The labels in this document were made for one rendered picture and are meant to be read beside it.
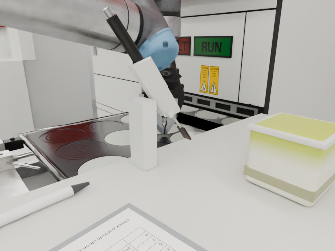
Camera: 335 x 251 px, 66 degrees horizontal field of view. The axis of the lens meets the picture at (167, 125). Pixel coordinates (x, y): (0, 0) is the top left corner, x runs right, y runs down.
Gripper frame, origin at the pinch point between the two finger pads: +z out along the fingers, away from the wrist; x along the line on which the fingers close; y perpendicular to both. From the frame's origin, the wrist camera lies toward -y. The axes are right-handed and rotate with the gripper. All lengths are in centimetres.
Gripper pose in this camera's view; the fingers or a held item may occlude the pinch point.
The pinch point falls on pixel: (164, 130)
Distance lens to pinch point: 59.2
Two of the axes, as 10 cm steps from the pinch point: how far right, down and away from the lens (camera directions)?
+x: -10.0, 0.3, -0.9
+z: 0.0, 9.5, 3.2
